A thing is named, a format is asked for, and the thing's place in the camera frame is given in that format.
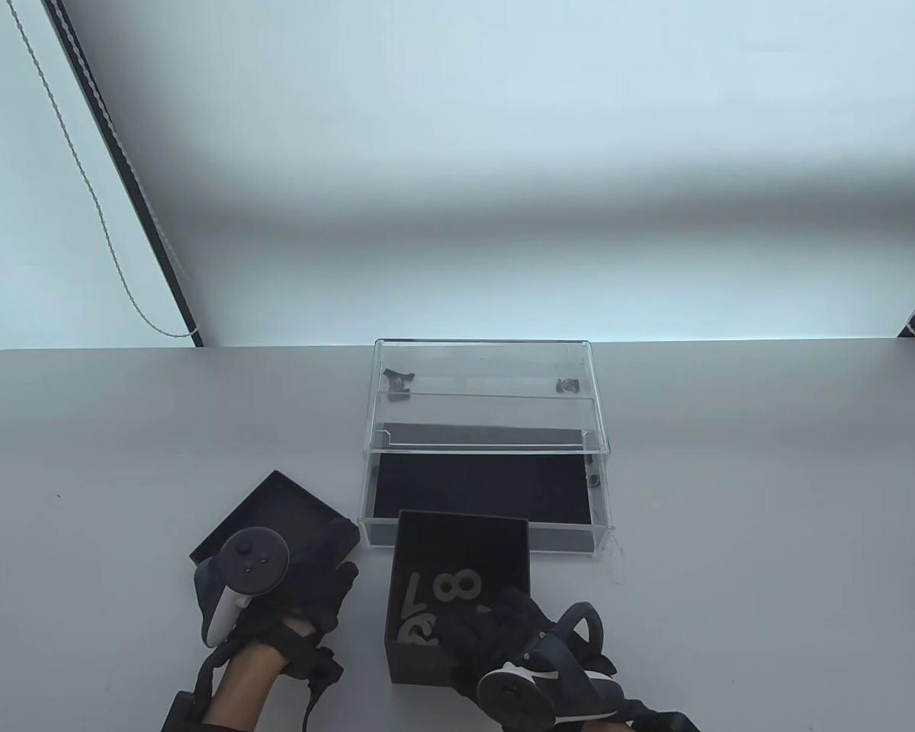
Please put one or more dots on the pile of wooden number blocks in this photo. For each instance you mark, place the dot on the pile of wooden number blocks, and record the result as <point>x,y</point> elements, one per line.
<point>458,587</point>

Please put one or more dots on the black and white controller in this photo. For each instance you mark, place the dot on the black and white controller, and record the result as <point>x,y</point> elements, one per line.
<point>252,560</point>
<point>515,694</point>

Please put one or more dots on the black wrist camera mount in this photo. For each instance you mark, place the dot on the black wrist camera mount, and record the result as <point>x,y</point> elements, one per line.
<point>324,671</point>

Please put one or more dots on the clear acrylic drawer case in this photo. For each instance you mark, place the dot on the clear acrylic drawer case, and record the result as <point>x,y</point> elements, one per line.
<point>480,358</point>

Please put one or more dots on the black cardboard box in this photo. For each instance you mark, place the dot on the black cardboard box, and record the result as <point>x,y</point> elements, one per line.
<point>415,665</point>
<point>290,507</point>

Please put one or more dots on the person's left hand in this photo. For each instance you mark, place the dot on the person's left hand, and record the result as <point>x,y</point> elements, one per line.
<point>313,602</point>

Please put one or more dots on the person's left forearm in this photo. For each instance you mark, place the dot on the person's left forearm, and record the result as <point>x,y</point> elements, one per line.
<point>240,686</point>

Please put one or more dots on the clear acrylic drawer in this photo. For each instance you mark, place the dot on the clear acrylic drawer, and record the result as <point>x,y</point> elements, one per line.
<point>377,532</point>

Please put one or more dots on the black forearm module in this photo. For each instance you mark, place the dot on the black forearm module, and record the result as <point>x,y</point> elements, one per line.
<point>187,713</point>
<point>656,718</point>

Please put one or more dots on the person's right hand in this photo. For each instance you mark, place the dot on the person's right hand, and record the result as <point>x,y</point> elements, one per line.
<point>503,625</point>

